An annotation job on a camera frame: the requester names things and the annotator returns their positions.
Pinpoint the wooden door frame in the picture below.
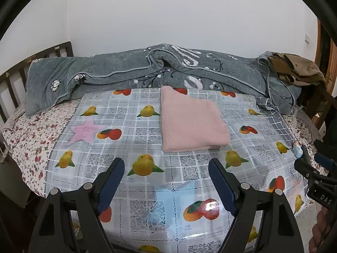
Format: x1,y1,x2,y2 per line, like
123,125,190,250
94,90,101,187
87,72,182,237
317,18,324,69

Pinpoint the person's right hand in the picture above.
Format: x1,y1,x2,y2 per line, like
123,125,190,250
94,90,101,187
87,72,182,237
309,208,333,253

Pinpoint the grey printed blanket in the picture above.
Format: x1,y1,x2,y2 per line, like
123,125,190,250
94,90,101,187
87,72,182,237
25,43,302,118

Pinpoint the wooden chair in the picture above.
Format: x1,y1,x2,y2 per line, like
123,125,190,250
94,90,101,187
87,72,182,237
300,84,332,129

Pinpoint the dark wooden headboard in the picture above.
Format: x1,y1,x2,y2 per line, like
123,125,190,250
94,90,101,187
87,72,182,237
0,41,74,148

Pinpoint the brown jacket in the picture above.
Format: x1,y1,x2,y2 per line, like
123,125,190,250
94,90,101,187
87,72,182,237
269,52,327,86

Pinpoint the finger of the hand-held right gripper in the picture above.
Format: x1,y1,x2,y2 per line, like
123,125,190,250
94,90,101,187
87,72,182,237
314,153,337,170
293,145,320,180

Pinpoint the dark bedside cabinet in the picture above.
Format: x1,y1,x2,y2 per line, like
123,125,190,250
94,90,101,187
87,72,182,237
0,158,32,209

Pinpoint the pink star marker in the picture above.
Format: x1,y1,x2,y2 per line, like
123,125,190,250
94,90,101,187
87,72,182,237
71,120,104,145

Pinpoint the small blue toy figure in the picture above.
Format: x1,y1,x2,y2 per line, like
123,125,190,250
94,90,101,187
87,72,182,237
293,142,304,160

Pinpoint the grey checked cloth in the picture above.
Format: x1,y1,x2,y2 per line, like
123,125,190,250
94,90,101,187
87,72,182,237
254,96,298,148

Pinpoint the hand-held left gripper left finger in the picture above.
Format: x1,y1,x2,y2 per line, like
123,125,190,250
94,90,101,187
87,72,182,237
32,157,125,253

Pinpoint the fruit print plastic tablecloth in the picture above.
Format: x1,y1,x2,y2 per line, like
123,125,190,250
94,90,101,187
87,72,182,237
43,87,310,253

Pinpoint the pink knit sweater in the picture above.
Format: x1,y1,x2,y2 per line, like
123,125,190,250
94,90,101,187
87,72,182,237
160,86,231,153

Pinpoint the floral bed sheet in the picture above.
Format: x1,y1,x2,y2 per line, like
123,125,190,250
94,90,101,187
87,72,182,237
0,99,323,198

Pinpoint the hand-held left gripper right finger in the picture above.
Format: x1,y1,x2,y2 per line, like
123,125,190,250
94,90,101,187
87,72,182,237
208,158,302,253

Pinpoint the dark cloth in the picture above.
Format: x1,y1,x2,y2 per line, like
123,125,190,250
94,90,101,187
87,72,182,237
313,140,329,153

